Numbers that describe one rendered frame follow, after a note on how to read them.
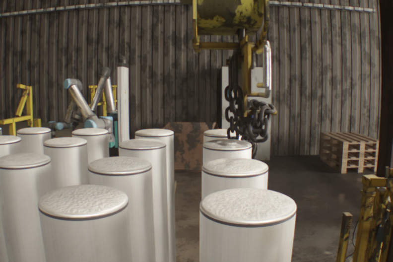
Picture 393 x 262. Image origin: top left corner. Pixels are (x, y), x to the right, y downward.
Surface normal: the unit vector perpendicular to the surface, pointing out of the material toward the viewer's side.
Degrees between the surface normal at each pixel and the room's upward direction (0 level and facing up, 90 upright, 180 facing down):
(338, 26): 90
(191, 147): 105
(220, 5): 111
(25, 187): 90
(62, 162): 90
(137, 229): 90
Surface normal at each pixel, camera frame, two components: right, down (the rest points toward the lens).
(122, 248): 0.91, 0.04
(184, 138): -0.03, 0.35
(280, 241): 0.50, 0.07
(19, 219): 0.21, 0.08
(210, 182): -0.78, 0.05
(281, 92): -0.03, 0.09
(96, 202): 0.05, -0.99
